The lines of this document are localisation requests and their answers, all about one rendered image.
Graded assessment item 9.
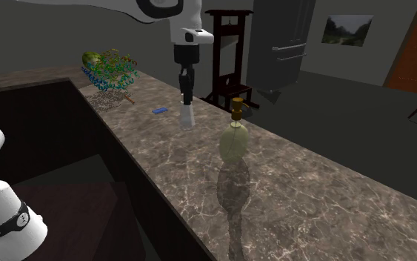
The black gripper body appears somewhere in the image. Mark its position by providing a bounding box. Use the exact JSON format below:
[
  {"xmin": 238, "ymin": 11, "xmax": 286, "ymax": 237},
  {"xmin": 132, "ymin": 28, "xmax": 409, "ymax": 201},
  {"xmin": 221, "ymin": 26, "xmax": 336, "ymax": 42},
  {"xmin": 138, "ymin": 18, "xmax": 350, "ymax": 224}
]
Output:
[{"xmin": 173, "ymin": 43, "xmax": 200, "ymax": 68}]

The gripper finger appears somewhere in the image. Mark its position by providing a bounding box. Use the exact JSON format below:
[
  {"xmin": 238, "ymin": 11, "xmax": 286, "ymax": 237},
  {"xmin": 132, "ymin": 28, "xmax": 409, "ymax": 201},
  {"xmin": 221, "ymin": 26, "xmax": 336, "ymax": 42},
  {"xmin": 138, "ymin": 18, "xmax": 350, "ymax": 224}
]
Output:
[
  {"xmin": 186, "ymin": 66, "xmax": 196, "ymax": 106},
  {"xmin": 178, "ymin": 66, "xmax": 189, "ymax": 106}
]

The translucent white tapered container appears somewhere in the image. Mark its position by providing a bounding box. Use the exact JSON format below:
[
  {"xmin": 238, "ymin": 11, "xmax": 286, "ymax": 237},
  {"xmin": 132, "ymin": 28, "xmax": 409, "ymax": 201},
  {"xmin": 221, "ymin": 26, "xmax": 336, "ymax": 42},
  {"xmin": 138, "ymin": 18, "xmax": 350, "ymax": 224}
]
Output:
[{"xmin": 179, "ymin": 100, "xmax": 197, "ymax": 129}]

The dark wooden guillotine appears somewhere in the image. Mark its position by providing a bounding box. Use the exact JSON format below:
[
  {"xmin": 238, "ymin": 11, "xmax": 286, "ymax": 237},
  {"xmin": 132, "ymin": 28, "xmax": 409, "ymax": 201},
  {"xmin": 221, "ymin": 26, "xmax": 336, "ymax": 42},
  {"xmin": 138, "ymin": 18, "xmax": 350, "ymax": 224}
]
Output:
[{"xmin": 199, "ymin": 9, "xmax": 261, "ymax": 111}]

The green soap dispenser gold pump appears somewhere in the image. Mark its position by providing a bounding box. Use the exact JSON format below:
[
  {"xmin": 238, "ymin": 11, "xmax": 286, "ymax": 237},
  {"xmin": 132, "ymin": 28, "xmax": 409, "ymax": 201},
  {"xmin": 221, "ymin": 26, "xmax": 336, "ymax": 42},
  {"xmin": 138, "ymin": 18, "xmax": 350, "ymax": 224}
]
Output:
[{"xmin": 218, "ymin": 96, "xmax": 251, "ymax": 164}]

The grey refrigerator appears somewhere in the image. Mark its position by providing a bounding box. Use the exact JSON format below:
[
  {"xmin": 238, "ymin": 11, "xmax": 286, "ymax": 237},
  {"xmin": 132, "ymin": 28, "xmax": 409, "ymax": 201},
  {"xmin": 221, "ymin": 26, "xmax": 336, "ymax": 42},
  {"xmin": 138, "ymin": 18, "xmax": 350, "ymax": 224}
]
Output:
[{"xmin": 245, "ymin": 0, "xmax": 318, "ymax": 92}]

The green yellow melon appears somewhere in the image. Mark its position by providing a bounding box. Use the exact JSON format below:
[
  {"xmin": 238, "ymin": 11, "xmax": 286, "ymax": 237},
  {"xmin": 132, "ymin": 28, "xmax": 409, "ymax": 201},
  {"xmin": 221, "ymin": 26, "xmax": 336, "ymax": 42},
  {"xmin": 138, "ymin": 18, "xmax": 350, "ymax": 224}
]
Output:
[{"xmin": 81, "ymin": 51, "xmax": 103, "ymax": 68}]

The multicoloured spiral wire model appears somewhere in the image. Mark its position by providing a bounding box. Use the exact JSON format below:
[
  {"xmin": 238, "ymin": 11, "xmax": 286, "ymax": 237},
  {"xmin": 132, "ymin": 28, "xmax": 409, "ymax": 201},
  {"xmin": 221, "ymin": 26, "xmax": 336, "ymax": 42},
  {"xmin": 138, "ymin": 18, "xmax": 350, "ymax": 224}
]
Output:
[{"xmin": 80, "ymin": 48, "xmax": 141, "ymax": 92}]

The landscape wall picture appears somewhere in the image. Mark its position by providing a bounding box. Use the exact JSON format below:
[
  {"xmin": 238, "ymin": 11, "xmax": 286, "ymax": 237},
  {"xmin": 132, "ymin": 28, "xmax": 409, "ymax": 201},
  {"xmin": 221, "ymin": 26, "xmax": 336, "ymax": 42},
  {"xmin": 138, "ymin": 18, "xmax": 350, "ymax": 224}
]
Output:
[{"xmin": 320, "ymin": 13, "xmax": 375, "ymax": 48}]

